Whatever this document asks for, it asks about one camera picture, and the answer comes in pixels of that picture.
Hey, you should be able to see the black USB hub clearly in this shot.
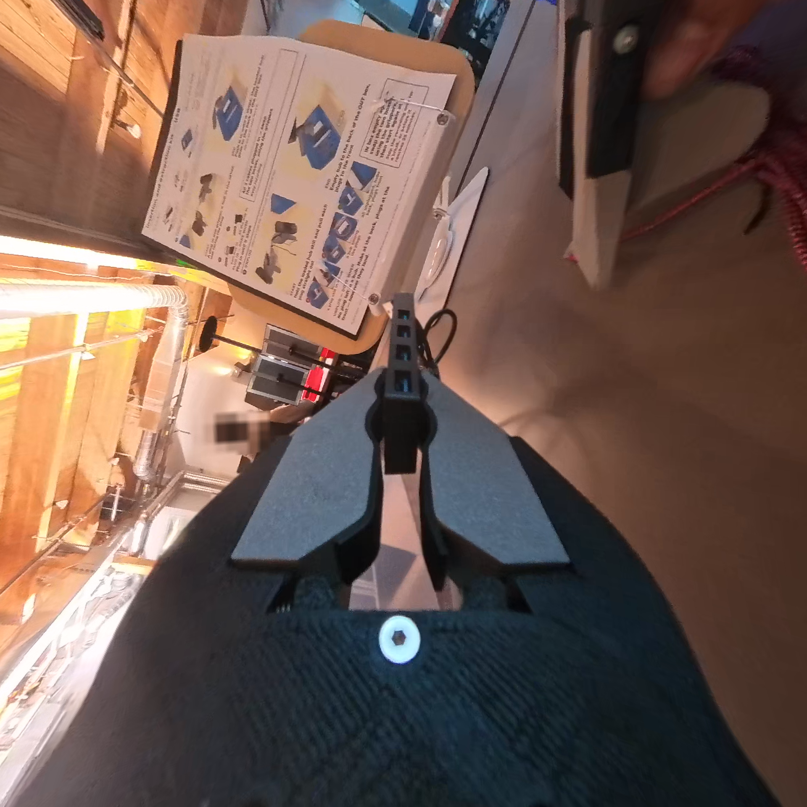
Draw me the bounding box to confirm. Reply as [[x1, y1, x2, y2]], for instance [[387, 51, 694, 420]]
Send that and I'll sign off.
[[378, 293, 425, 474]]

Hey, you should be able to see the red braided USB cable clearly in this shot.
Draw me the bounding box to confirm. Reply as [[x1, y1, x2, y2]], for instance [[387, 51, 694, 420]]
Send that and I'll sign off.
[[621, 44, 807, 272]]

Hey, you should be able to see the grey panel on stand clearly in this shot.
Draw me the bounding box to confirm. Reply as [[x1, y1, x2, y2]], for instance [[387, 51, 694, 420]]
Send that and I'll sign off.
[[261, 324, 316, 363], [245, 353, 310, 407]]

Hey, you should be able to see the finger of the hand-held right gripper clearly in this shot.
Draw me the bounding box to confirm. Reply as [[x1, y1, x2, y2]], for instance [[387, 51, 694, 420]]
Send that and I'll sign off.
[[558, 0, 645, 290]]

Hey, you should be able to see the person's right hand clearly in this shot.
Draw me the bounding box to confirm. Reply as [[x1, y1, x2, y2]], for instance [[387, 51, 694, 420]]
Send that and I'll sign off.
[[648, 0, 741, 98]]

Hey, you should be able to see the short black hub cable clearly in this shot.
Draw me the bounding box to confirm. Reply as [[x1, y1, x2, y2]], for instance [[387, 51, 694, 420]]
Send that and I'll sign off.
[[416, 308, 458, 373]]

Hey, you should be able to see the white stand base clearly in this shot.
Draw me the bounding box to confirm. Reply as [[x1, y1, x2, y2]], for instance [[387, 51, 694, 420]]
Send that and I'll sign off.
[[413, 167, 489, 303]]

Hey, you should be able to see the printed instruction sheet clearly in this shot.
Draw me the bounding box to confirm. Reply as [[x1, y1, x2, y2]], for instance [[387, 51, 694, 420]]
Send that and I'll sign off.
[[142, 34, 458, 335]]

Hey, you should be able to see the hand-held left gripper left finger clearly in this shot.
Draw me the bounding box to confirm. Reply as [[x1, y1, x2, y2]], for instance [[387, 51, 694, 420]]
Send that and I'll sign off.
[[230, 369, 385, 582]]

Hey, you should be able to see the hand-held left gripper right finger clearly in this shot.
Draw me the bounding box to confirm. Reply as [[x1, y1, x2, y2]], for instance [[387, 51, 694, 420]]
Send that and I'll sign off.
[[418, 369, 573, 592]]

